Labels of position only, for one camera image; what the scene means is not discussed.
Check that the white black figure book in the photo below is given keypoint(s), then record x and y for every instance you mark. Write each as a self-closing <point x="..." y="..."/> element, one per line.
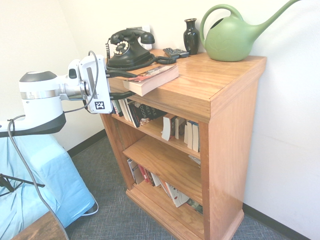
<point x="177" y="195"/>

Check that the black remote control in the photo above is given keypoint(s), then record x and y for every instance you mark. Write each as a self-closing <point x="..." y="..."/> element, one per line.
<point x="182" y="53"/>
<point x="170" y="52"/>

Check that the white pages paperback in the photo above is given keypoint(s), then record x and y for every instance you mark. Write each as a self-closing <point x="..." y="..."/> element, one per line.
<point x="123" y="108"/>

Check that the red spine leaning book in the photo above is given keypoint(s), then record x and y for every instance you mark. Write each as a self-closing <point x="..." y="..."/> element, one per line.
<point x="143" y="175"/>

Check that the black Couple Next Door book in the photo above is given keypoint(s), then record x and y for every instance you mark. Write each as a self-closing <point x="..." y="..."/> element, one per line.
<point x="147" y="113"/>

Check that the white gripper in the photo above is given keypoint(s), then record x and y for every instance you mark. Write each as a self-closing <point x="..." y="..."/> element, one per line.
<point x="102" y="87"/>

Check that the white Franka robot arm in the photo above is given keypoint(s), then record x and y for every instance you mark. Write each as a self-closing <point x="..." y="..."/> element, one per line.
<point x="40" y="100"/>

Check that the dark cover white paperback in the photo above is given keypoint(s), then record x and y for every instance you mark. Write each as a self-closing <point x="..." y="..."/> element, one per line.
<point x="128" y="110"/>

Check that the black vase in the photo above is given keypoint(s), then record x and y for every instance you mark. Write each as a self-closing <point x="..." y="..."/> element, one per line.
<point x="191" y="37"/>

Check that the white grey leaning book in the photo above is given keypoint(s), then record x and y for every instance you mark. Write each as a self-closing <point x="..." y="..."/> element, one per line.
<point x="135" y="172"/>

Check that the black camera tripod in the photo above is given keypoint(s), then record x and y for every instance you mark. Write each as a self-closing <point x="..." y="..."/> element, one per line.
<point x="30" y="182"/>

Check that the dark green flat book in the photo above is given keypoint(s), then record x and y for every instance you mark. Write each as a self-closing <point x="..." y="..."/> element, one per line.
<point x="195" y="207"/>

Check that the loose printed papers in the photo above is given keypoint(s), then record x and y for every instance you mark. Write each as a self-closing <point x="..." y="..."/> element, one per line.
<point x="195" y="160"/>

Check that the wooden bookshelf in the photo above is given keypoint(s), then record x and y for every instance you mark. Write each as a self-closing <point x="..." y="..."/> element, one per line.
<point x="225" y="150"/>

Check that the white square alarm clock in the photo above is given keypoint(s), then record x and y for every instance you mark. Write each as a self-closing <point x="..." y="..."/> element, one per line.
<point x="146" y="28"/>

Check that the thick red black paperback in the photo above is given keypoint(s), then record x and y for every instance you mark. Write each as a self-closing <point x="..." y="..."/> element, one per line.
<point x="155" y="80"/>

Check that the black rotary telephone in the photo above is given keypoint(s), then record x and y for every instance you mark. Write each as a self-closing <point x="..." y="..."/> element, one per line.
<point x="125" y="57"/>

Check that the blue cover paperback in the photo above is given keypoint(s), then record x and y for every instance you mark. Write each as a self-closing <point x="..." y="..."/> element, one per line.
<point x="195" y="138"/>
<point x="188" y="135"/>

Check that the light blue cloth cover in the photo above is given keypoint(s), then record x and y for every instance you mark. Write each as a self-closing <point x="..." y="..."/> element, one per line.
<point x="50" y="175"/>

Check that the green watering can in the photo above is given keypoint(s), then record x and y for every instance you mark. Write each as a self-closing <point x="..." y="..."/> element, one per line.
<point x="230" y="42"/>

